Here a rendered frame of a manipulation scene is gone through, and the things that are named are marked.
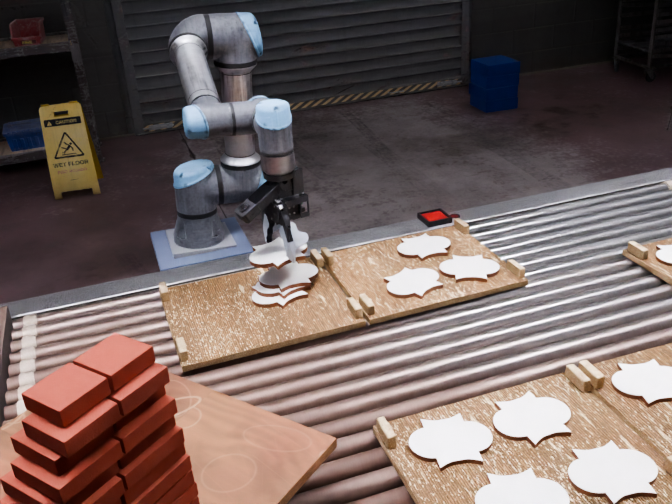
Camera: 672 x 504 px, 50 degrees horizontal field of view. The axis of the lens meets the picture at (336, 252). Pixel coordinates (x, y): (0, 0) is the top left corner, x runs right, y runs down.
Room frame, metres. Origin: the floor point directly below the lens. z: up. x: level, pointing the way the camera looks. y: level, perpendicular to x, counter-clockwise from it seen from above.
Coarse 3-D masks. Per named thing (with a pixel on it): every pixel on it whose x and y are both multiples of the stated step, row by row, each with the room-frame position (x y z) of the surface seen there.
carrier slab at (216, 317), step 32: (192, 288) 1.57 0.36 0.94; (224, 288) 1.56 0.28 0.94; (320, 288) 1.53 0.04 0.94; (192, 320) 1.42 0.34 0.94; (224, 320) 1.41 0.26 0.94; (256, 320) 1.40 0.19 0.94; (288, 320) 1.39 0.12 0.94; (320, 320) 1.38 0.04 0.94; (352, 320) 1.37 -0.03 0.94; (192, 352) 1.29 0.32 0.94; (224, 352) 1.28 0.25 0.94; (256, 352) 1.29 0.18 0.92
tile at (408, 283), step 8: (400, 272) 1.56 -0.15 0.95; (408, 272) 1.56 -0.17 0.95; (416, 272) 1.55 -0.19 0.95; (424, 272) 1.55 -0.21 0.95; (432, 272) 1.55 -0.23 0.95; (384, 280) 1.54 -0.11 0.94; (392, 280) 1.52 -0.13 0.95; (400, 280) 1.52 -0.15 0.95; (408, 280) 1.52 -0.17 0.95; (416, 280) 1.51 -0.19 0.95; (424, 280) 1.51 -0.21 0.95; (432, 280) 1.51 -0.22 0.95; (392, 288) 1.48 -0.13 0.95; (400, 288) 1.48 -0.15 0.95; (408, 288) 1.48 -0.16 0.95; (416, 288) 1.48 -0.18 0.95; (424, 288) 1.47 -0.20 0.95; (432, 288) 1.48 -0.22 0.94; (440, 288) 1.49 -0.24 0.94; (392, 296) 1.47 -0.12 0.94; (400, 296) 1.45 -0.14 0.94; (408, 296) 1.45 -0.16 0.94; (416, 296) 1.46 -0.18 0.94
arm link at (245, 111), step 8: (256, 96) 1.67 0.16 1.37; (264, 96) 1.68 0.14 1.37; (240, 104) 1.61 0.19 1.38; (248, 104) 1.61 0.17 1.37; (256, 104) 1.61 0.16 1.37; (240, 112) 1.59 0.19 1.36; (248, 112) 1.59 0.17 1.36; (240, 120) 1.58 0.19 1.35; (248, 120) 1.59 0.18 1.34; (240, 128) 1.58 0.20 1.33; (248, 128) 1.59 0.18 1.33
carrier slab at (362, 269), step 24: (456, 240) 1.74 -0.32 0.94; (336, 264) 1.64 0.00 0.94; (360, 264) 1.64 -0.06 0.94; (384, 264) 1.63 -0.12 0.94; (408, 264) 1.62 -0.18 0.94; (432, 264) 1.61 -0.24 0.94; (504, 264) 1.59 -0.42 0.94; (360, 288) 1.51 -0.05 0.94; (384, 288) 1.51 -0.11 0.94; (456, 288) 1.48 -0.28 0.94; (480, 288) 1.48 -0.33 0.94; (504, 288) 1.48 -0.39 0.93; (384, 312) 1.40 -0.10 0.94; (408, 312) 1.40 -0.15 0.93
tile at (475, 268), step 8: (456, 256) 1.62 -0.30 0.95; (480, 256) 1.61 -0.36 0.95; (440, 264) 1.59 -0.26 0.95; (448, 264) 1.58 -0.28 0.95; (456, 264) 1.58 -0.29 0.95; (464, 264) 1.58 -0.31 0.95; (472, 264) 1.58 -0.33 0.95; (480, 264) 1.57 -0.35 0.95; (488, 264) 1.57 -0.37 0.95; (496, 264) 1.57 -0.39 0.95; (440, 272) 1.56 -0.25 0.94; (448, 272) 1.54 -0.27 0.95; (456, 272) 1.54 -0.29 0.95; (464, 272) 1.54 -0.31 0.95; (472, 272) 1.54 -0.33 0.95; (480, 272) 1.53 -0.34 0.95; (488, 272) 1.53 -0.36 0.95; (496, 272) 1.53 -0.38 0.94; (456, 280) 1.51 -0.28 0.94; (464, 280) 1.52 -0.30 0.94; (472, 280) 1.51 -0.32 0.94; (480, 280) 1.51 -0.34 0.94
